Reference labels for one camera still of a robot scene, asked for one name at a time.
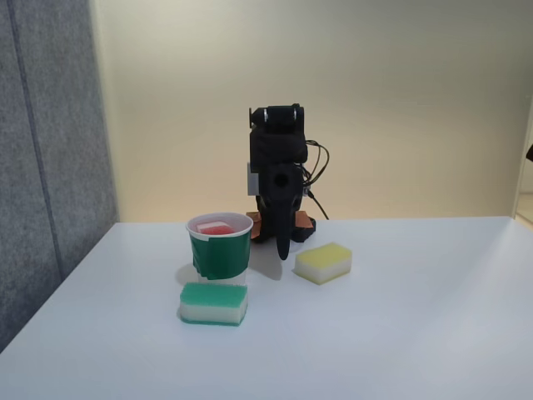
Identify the red and white sponge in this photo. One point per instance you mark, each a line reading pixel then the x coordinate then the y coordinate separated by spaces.
pixel 214 230

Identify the yellow and white sponge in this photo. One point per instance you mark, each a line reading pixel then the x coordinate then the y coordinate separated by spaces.
pixel 322 260

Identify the white cup with green tape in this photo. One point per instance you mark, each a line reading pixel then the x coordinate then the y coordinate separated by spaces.
pixel 220 254

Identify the green and white sponge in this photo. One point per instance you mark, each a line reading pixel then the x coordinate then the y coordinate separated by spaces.
pixel 212 298

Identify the grey fabric partition panel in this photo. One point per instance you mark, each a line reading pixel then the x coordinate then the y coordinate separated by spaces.
pixel 50 166

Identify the orange base plate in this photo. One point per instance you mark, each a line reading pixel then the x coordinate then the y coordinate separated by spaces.
pixel 303 220

